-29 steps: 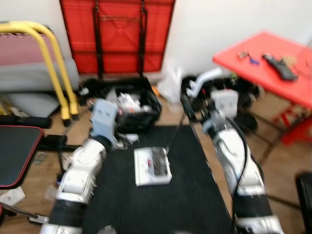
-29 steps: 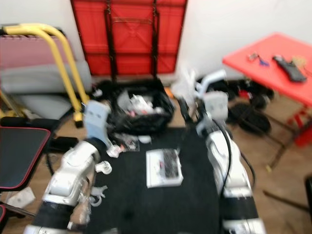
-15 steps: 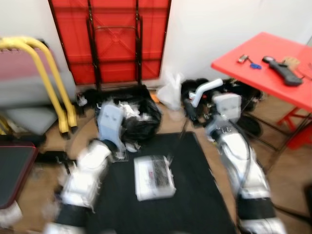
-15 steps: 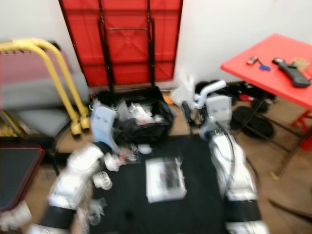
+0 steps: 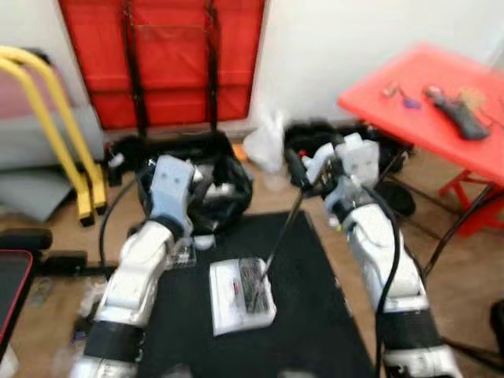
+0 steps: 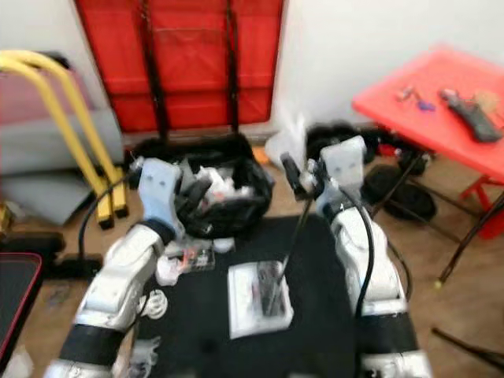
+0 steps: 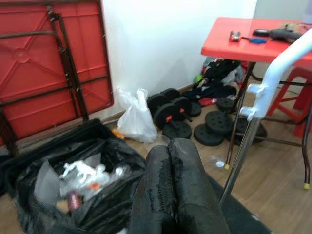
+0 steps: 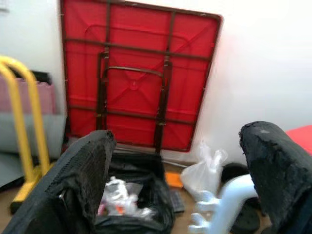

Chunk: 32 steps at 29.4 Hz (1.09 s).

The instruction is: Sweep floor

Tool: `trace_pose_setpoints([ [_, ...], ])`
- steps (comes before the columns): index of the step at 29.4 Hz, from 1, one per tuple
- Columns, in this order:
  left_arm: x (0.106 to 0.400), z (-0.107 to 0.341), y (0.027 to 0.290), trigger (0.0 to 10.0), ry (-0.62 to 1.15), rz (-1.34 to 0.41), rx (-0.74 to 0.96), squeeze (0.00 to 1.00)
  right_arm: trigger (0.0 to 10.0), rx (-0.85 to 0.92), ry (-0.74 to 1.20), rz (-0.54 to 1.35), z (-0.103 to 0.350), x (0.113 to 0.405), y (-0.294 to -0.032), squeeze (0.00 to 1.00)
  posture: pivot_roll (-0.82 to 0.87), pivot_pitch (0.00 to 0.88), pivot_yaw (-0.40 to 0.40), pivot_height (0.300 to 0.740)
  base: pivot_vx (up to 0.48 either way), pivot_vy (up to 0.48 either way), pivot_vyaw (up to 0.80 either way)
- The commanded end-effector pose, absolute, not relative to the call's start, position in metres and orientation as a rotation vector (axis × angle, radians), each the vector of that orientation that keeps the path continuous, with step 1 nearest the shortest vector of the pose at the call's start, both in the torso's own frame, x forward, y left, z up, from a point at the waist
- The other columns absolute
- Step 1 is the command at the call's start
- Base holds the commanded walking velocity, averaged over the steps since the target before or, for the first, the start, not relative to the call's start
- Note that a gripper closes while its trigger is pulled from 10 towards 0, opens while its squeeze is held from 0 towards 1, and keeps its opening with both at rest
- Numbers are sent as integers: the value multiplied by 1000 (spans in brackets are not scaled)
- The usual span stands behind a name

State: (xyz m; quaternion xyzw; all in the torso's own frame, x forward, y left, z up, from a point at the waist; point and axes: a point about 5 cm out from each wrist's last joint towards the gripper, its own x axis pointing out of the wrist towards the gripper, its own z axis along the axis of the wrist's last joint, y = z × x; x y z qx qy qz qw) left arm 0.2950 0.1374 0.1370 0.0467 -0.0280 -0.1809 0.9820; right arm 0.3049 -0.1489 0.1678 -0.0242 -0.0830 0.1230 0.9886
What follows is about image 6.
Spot black weight plate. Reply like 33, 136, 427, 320
366, 164, 439, 223

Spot red folded table panel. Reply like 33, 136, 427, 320
75, 0, 285, 132

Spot red white packet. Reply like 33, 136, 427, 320
169, 240, 217, 276

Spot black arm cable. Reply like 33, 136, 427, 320
79, 180, 141, 261
350, 197, 414, 339

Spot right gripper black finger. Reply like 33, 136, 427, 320
283, 152, 308, 198

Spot black trash bag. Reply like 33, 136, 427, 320
126, 134, 275, 239

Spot grey folded mat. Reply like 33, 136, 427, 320
0, 118, 103, 225

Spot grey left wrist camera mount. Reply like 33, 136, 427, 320
136, 159, 182, 223

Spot yellow steel tube frame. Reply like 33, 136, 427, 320
0, 50, 129, 231

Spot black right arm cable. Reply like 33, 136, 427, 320
350, 197, 414, 339

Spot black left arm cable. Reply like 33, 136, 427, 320
79, 180, 141, 261

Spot black floor mat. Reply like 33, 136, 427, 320
126, 217, 363, 378

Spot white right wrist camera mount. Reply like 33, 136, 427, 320
321, 135, 369, 194

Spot black handheld tool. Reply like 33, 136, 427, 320
439, 88, 503, 145

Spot short black bench pad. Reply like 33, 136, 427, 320
0, 254, 45, 365

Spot black foam leg roller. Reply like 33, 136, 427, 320
0, 232, 48, 257
39, 254, 103, 280

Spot red plastic stool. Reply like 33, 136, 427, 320
458, 177, 504, 231

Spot white plastic bag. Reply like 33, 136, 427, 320
264, 110, 309, 168

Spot red folding table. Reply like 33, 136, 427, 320
352, 46, 504, 286

